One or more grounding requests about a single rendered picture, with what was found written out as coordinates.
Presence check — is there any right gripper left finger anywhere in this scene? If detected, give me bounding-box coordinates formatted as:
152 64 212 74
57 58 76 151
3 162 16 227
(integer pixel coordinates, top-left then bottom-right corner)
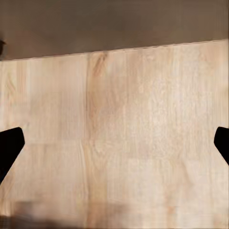
0 127 25 184

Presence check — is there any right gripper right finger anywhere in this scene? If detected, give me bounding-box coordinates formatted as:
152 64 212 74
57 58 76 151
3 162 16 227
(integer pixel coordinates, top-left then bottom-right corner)
214 126 229 164

